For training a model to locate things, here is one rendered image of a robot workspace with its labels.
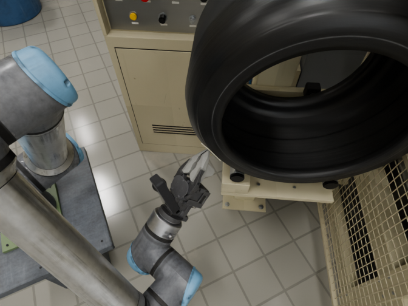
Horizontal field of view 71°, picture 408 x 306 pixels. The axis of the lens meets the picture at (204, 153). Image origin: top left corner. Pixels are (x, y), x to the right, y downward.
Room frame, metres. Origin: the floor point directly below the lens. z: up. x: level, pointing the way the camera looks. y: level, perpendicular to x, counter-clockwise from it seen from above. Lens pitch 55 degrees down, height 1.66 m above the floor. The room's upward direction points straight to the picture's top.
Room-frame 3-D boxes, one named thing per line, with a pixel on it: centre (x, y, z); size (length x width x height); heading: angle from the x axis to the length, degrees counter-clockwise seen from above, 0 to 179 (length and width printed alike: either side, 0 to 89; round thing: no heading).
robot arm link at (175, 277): (0.16, 0.08, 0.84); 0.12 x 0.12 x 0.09; 50
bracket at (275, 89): (0.78, -0.27, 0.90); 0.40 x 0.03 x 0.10; 85
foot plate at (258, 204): (0.86, -0.26, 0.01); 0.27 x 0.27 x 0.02; 85
